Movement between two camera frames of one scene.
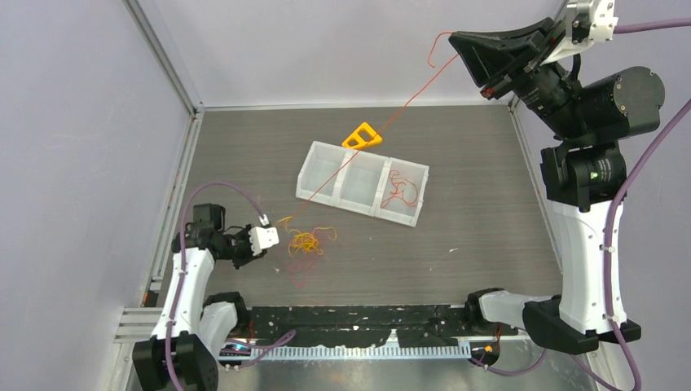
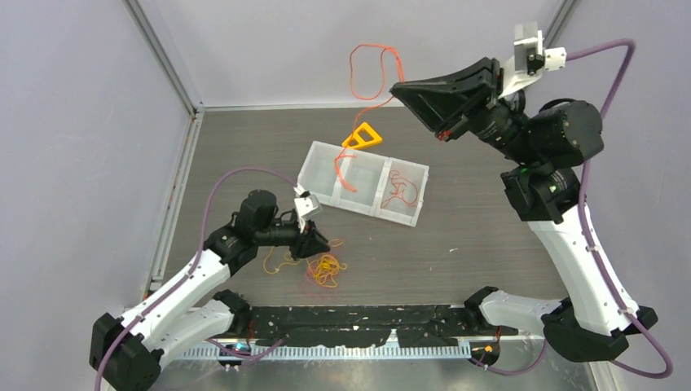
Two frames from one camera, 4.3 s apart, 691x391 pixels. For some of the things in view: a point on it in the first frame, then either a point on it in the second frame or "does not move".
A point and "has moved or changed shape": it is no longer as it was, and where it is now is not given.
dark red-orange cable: [405, 189] does not move
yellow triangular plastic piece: [361, 142] does not move
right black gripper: [489, 54] -> [437, 100]
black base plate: [395, 325] does not move
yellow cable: [305, 243] has moved or changed shape
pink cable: [305, 274] -> [322, 270]
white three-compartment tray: [384, 187] does not move
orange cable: [430, 59] -> [385, 50]
